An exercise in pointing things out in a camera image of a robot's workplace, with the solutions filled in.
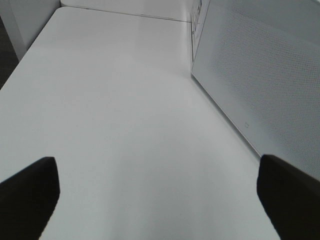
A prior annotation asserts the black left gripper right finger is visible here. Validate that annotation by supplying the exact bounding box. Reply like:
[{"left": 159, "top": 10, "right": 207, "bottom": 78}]
[{"left": 256, "top": 154, "right": 320, "bottom": 240}]

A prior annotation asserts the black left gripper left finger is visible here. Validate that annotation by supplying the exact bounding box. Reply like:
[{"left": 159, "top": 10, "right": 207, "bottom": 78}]
[{"left": 0, "top": 156, "right": 60, "bottom": 240}]

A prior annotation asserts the white microwave door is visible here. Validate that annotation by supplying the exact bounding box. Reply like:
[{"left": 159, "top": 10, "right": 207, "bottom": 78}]
[{"left": 191, "top": 0, "right": 320, "bottom": 179}]

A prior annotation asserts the white microwave oven body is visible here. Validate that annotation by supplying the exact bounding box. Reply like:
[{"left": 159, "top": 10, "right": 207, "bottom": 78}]
[{"left": 190, "top": 0, "right": 210, "bottom": 61}]

